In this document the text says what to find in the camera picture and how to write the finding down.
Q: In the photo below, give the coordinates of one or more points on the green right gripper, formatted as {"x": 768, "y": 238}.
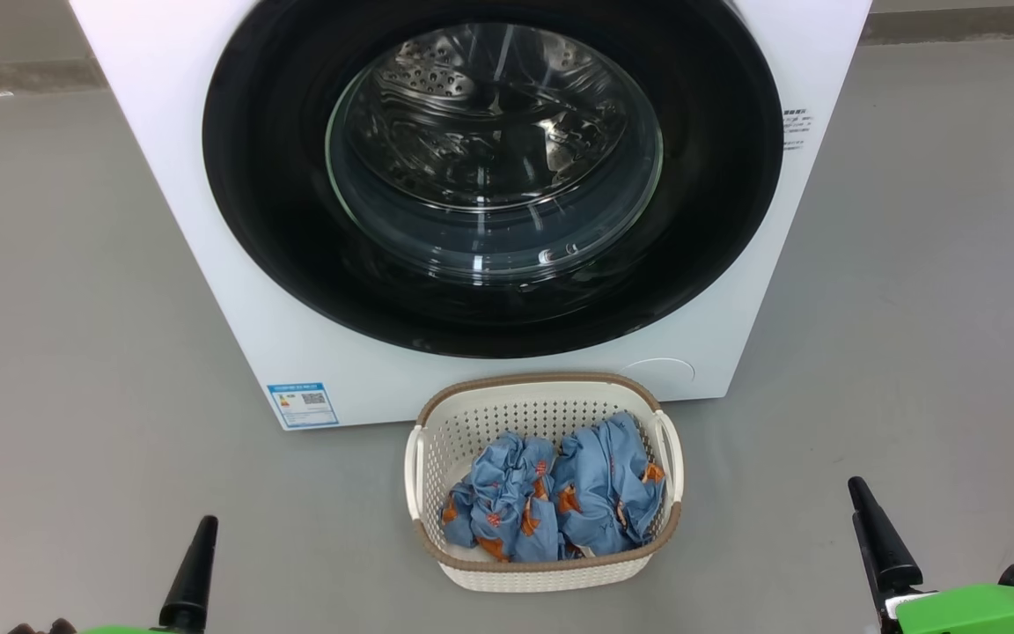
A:
{"x": 973, "y": 612}

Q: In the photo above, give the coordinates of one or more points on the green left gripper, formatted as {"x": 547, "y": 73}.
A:
{"x": 124, "y": 630}

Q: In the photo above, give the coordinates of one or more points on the blue printed garment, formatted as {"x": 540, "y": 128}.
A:
{"x": 503, "y": 493}
{"x": 599, "y": 484}

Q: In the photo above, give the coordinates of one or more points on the black round glass washer door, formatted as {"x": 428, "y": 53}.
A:
{"x": 278, "y": 220}

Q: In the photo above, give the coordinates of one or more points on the white front-load washing machine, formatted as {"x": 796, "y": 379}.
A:
{"x": 296, "y": 370}

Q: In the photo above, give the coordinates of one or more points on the blue energy label sticker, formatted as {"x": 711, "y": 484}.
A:
{"x": 303, "y": 405}

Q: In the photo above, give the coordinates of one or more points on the round filter cover panel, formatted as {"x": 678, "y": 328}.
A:
{"x": 661, "y": 379}

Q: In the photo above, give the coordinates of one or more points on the cream laundry basket brown rim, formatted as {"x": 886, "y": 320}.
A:
{"x": 437, "y": 423}

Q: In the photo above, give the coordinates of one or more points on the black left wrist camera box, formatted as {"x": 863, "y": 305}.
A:
{"x": 40, "y": 628}

